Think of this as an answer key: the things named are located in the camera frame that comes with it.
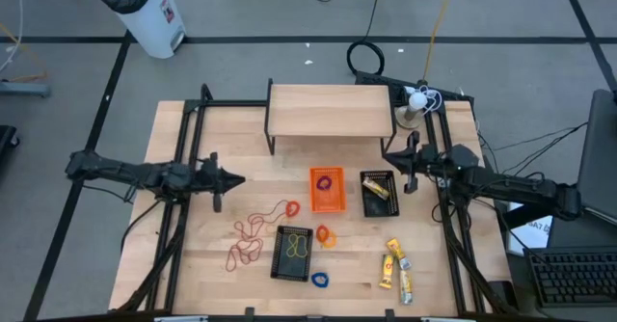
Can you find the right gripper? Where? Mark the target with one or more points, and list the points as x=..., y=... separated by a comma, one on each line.
x=419, y=160

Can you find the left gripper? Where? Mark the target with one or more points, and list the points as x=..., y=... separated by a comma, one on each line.
x=212, y=179

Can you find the black slotted plastic basket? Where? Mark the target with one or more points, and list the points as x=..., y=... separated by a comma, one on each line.
x=291, y=269
x=378, y=208

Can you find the orange slotted plastic basket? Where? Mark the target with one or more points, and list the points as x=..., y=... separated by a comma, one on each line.
x=332, y=201

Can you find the yellow rubber band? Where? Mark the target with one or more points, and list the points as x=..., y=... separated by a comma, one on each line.
x=288, y=250

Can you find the yellow snack packets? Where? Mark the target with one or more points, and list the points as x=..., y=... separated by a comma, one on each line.
x=399, y=253

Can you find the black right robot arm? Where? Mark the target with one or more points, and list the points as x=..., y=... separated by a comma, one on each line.
x=511, y=187

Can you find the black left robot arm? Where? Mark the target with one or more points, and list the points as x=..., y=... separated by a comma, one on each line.
x=125, y=173

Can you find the white bulb desk lamp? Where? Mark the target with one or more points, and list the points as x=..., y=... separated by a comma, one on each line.
x=417, y=101

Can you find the black office desk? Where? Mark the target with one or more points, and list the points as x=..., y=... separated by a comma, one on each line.
x=569, y=237

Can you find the wooden shelf riser black legs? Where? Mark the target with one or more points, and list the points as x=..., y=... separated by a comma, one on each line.
x=330, y=110

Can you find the silver table clamp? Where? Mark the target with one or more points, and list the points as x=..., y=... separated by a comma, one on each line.
x=180, y=319
x=448, y=319

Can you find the white paper sheet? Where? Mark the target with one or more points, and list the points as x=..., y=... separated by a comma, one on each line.
x=530, y=237

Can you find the black smartphone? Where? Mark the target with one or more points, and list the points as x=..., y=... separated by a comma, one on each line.
x=503, y=295

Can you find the white trash bin black liner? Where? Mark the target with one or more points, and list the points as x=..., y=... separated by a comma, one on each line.
x=144, y=18

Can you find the grey laptop computer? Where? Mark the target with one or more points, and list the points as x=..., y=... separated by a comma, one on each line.
x=598, y=158

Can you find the black computer keyboard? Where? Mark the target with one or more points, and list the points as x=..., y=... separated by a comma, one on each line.
x=573, y=276

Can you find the grey floor stand base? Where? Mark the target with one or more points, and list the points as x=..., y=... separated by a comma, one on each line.
x=24, y=89

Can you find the black chair base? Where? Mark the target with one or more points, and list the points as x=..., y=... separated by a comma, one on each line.
x=6, y=139

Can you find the black aluminium table frame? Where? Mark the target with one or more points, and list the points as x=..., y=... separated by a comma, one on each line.
x=226, y=103

